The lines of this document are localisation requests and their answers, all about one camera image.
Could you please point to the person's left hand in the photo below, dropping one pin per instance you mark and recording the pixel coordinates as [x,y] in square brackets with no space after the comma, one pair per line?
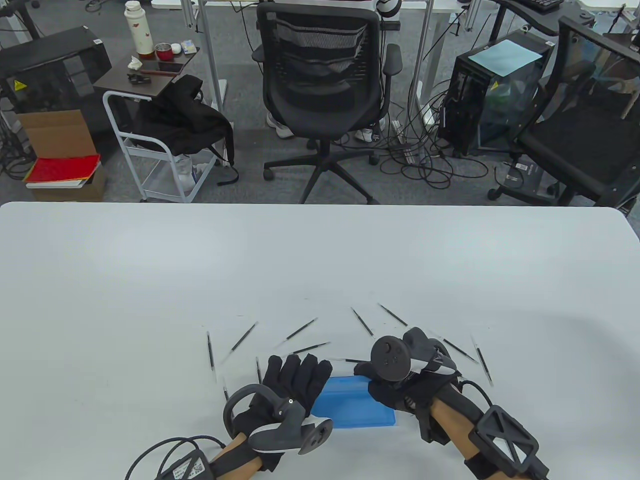
[295,375]

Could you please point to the person's right hand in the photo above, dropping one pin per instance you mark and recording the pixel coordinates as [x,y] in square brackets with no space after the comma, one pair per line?
[400,395]

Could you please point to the pen refills group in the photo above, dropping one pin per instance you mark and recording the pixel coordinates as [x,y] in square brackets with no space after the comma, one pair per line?
[302,329]

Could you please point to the blue plastic stationery box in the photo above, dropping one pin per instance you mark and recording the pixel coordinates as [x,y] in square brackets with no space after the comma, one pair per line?
[350,405]

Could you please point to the person's right forearm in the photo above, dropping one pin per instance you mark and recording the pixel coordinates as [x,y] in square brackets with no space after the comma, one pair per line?
[447,425]

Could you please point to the person's left forearm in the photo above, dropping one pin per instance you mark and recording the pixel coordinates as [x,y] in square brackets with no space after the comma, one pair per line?
[232,450]

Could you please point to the low cardboard box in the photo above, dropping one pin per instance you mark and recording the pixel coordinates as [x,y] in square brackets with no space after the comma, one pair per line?
[95,187]

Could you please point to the open cardboard box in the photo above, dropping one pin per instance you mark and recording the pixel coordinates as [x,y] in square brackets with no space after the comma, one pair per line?
[55,135]

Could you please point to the clear plastic bottle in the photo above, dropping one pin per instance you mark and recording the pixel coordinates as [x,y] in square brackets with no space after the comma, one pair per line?
[186,170]

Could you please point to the black floor device with label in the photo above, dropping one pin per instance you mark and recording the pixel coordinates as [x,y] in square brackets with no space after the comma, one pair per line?
[530,175]

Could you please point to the white power strip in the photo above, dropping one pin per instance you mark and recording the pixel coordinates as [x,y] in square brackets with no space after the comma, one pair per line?
[400,132]

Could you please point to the black mesh office chair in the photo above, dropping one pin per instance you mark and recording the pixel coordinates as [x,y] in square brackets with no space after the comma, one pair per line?
[320,100]

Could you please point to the black backpack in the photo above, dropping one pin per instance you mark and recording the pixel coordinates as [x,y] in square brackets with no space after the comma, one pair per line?
[182,120]

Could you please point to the black glass-sided computer tower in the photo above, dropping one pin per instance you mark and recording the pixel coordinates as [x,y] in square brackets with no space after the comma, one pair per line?
[465,100]

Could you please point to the black mesh armchair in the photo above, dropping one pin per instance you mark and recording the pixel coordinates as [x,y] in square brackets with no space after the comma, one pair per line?
[575,145]

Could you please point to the white book stack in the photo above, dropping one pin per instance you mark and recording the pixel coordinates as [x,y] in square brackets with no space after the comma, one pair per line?
[52,185]

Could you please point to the red folder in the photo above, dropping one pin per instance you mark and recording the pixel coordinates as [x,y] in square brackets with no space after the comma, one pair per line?
[62,169]

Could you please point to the dark smartphone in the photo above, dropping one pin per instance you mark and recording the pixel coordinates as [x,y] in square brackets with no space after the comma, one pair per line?
[170,66]

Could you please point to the white desk with metal legs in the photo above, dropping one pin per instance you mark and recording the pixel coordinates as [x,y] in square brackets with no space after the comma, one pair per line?
[212,50]

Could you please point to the small black clip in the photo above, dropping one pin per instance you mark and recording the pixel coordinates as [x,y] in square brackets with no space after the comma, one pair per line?
[136,78]

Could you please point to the white cart with dark top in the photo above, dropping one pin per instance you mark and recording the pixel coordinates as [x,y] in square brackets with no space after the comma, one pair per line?
[115,82]

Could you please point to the small blue yellow packet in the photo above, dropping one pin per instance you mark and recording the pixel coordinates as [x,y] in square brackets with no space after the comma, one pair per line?
[189,46]

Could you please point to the red metal cup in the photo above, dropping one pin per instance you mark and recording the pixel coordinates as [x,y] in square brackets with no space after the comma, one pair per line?
[163,51]

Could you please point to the crumpled white tissue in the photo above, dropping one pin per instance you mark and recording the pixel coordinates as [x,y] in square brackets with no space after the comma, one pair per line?
[134,63]

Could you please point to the light blue paper sheet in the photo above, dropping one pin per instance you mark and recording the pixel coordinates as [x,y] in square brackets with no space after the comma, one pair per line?
[505,56]

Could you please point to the white thermos bottle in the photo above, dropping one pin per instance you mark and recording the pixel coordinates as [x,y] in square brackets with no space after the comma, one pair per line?
[138,30]

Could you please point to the black desk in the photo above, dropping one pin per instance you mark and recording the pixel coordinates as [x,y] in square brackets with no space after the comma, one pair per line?
[525,15]

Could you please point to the black keyboard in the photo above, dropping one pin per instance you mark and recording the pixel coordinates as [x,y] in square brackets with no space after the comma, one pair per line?
[545,4]

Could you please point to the black desk frame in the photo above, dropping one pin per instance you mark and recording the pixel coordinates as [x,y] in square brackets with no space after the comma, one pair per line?
[22,15]

